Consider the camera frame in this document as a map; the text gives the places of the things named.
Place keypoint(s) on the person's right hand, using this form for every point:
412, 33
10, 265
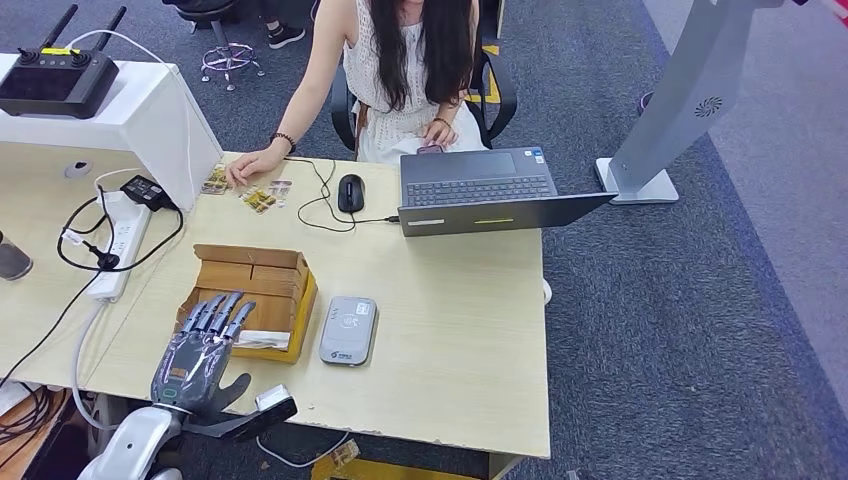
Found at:
252, 167

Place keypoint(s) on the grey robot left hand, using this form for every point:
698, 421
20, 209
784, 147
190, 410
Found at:
192, 371

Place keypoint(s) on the person's left hand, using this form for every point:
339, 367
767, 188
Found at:
440, 136

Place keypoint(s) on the yellow patterned card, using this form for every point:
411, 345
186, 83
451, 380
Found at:
258, 200

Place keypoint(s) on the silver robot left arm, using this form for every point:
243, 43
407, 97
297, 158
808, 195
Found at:
132, 444

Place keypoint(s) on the person's left forearm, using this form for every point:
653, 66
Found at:
449, 111

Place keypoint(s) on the person's right forearm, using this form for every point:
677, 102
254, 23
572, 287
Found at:
301, 109

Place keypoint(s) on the large picture card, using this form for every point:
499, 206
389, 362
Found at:
215, 180

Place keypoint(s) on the person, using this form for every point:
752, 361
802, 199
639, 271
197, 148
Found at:
397, 129

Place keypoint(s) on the white key card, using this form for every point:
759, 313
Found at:
264, 339

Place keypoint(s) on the grey card reader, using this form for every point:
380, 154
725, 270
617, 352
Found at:
348, 330

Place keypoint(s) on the pink phone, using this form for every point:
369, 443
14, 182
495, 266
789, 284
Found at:
429, 150

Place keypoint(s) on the dark grey laptop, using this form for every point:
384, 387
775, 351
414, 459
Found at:
477, 191

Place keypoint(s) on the black office chair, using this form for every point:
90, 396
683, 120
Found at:
503, 98

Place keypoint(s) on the white desktop cabinet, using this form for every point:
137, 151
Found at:
166, 131

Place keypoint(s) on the grey desk leg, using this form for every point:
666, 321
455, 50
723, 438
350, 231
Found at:
107, 424

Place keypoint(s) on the black computer mouse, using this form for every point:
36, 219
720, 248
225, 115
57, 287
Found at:
351, 194

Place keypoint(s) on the black power adapter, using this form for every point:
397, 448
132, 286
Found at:
146, 192

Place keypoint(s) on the cardboard box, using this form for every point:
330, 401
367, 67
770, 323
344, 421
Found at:
265, 278

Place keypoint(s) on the chrome stool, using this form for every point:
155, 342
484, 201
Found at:
228, 57

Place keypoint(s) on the black sneaker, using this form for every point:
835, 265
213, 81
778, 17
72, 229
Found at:
286, 36

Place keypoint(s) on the white power strip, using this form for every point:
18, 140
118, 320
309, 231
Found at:
128, 230

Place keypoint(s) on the small plastic bag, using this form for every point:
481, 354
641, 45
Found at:
345, 454

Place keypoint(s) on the grey round object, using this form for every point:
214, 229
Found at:
12, 262

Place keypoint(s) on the black antenna remote controller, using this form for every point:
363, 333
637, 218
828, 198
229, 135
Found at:
58, 81

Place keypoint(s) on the yellow floor tape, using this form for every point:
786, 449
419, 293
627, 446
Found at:
384, 472

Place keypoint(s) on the grey kiosk stand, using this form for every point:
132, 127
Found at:
689, 99

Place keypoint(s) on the red striped object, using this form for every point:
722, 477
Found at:
838, 10

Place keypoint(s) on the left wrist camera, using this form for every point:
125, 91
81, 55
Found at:
275, 399

